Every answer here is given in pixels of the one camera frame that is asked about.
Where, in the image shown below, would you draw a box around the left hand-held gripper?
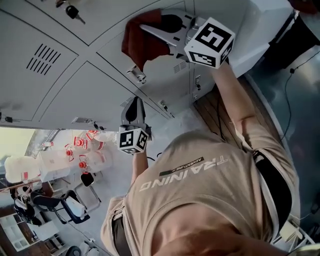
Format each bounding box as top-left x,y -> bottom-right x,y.
116,96 -> 154,156

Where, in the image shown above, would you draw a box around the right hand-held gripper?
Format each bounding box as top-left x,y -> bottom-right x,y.
139,9 -> 236,70

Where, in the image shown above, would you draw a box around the dark red cloth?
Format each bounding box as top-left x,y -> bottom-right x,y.
121,8 -> 174,73

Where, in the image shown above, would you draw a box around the row of grey locker doors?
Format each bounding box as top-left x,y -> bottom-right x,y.
0,0 -> 253,131

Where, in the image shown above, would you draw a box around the person's right forearm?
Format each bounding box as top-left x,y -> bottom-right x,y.
211,60 -> 260,133

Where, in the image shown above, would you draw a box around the person's left forearm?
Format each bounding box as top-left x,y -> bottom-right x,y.
131,150 -> 152,183

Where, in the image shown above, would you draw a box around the cluster of clear water jugs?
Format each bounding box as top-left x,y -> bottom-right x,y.
41,128 -> 120,176

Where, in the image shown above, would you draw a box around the white cabinet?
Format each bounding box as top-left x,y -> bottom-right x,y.
224,0 -> 299,79

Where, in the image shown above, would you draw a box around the black key bunch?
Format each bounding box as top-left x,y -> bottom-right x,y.
55,0 -> 87,26

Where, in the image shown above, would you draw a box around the black folding chair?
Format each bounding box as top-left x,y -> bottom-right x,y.
74,171 -> 103,211

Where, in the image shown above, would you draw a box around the white cardboard box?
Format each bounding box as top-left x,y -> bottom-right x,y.
37,149 -> 71,183

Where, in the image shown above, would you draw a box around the person's beige t-shirt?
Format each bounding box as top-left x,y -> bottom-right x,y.
99,121 -> 302,256

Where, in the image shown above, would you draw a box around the black office chair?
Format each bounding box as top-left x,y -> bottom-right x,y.
29,189 -> 91,225

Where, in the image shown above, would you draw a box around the white plastic bag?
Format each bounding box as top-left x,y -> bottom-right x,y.
4,154 -> 42,184

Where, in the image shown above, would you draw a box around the brown wooden shelf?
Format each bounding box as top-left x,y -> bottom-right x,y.
0,213 -> 45,256

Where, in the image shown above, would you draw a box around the black floor cable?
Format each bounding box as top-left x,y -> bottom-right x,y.
215,96 -> 227,141

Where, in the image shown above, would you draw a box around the dark waist strap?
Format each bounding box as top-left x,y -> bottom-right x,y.
111,216 -> 133,256

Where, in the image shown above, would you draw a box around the thin black cable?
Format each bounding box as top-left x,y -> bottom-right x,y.
278,48 -> 320,143

